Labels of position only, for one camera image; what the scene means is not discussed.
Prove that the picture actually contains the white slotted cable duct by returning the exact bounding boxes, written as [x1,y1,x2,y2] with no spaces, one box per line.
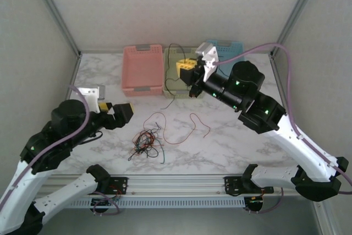
[65,196,247,209]

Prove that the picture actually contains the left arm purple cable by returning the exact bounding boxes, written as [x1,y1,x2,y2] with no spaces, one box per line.
[0,85,120,216]

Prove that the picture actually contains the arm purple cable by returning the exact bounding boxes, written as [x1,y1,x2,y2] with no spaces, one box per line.
[0,85,120,216]
[216,42,352,214]

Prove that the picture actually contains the pink plastic basket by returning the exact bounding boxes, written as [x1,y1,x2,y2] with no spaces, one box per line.
[122,43,164,97]

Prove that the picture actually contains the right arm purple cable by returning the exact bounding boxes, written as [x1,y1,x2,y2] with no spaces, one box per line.
[216,42,352,214]

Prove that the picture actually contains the green plastic basket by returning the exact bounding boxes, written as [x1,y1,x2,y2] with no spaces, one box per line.
[163,47,207,100]

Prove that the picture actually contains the brown thin wire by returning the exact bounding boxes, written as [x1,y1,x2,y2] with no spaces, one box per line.
[127,128,163,162]

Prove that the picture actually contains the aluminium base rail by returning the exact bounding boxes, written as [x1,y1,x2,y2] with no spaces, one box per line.
[32,173,327,198]

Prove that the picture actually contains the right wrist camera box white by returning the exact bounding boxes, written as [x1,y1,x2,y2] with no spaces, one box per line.
[195,42,221,83]

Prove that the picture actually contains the left arm base power wires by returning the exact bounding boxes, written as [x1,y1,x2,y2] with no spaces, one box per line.
[109,184,123,200]

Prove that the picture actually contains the aluminium frame post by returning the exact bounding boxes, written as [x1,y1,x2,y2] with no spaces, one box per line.
[270,0,327,57]
[26,0,82,57]

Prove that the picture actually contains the blue plastic basket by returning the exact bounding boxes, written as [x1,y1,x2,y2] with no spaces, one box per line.
[205,39,246,80]

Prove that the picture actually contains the dark red thin wire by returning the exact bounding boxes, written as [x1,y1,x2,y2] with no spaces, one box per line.
[144,112,212,145]

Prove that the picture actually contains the aluminium table edge rail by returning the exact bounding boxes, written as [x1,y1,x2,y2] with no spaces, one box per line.
[59,52,83,103]
[270,52,289,112]

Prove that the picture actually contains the black thin wire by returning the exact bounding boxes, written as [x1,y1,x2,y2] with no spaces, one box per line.
[160,43,193,110]

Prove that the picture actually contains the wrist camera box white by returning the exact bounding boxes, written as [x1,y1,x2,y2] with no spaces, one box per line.
[195,42,221,83]
[78,84,107,114]

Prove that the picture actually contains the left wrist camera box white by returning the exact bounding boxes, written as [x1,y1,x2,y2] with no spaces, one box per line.
[78,84,107,114]

